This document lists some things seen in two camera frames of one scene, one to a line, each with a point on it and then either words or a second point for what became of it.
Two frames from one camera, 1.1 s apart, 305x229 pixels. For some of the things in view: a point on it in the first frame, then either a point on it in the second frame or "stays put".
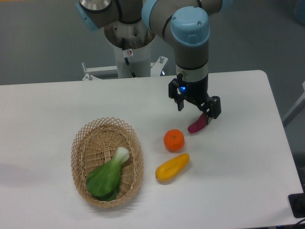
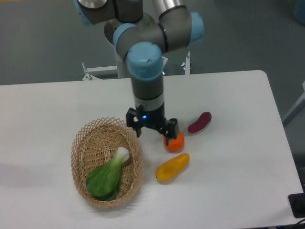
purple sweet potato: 198,124 stays put
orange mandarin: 174,140 stays put
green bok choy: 104,182 stays put
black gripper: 197,91 to 154,118
